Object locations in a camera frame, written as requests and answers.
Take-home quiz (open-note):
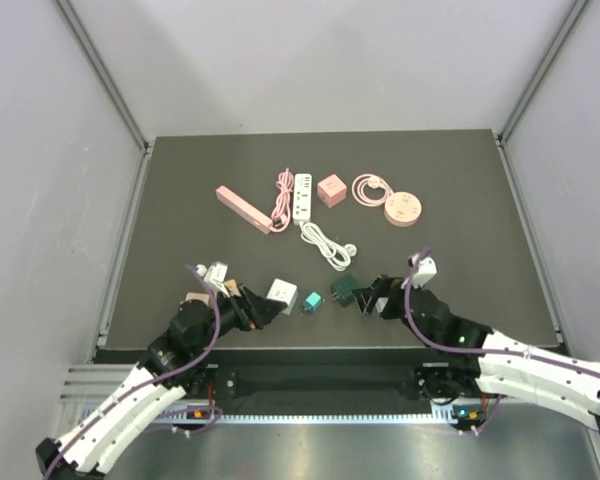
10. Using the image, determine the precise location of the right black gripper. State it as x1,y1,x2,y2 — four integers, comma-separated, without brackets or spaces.
353,274,436,347

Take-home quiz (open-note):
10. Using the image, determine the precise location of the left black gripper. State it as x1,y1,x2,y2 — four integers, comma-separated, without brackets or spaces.
191,283,286,353

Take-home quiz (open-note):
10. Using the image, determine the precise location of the green cube adapter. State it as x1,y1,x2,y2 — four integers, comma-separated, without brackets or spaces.
330,273,362,307

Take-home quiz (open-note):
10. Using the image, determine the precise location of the white cube adapter plug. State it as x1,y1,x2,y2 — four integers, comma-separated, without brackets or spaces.
266,278,298,315

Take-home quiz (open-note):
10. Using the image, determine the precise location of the orange cube adapter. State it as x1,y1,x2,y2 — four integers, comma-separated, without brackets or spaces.
224,279,242,297

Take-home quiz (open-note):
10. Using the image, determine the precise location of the teal charger plug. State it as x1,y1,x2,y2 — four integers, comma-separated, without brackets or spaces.
301,292,324,315

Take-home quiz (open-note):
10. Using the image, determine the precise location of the pink deer cube adapter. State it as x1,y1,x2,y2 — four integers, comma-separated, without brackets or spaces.
184,292,211,306

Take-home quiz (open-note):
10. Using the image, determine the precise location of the pink round socket base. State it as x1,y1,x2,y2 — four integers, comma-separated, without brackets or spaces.
384,192,422,228

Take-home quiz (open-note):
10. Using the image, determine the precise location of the pink power strip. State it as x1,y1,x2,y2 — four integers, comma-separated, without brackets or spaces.
216,185,273,235

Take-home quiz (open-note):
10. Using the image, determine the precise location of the pink cube socket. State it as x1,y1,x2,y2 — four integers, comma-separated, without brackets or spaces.
317,174,347,208

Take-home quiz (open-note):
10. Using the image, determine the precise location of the white power strip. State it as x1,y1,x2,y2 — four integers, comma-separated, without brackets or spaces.
292,173,313,225

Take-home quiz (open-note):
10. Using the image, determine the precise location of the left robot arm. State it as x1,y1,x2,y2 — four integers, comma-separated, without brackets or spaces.
36,285,291,479

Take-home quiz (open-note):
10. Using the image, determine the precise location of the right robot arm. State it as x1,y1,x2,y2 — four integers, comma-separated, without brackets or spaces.
353,276,600,436

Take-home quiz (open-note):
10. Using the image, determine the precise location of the white coiled power cord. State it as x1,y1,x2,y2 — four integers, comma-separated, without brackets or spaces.
299,221,359,274

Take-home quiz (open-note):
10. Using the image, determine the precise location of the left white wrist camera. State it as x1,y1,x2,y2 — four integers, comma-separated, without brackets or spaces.
195,261,229,296

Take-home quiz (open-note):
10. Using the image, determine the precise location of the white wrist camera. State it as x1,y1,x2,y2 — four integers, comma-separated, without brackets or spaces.
195,261,229,296
409,254,438,289

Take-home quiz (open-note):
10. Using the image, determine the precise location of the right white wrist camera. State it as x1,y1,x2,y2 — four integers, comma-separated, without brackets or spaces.
409,254,438,289

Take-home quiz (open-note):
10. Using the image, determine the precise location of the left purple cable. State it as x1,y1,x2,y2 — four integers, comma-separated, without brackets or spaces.
44,263,225,476

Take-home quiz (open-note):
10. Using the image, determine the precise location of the purple cable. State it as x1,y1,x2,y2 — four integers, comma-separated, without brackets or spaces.
44,263,225,476
403,247,600,435

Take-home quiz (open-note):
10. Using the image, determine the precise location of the pink power strip cord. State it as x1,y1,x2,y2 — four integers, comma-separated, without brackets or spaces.
271,168,295,234

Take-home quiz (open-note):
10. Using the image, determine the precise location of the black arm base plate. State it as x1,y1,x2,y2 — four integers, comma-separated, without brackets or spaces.
189,364,484,400

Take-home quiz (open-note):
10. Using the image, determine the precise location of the white slotted cable duct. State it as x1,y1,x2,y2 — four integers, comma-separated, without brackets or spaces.
79,403,487,425

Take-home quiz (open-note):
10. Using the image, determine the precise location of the aluminium frame rail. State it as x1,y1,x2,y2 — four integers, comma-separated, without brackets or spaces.
58,362,600,405

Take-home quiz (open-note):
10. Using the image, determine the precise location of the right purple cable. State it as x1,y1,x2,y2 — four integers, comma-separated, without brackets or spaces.
403,247,600,435

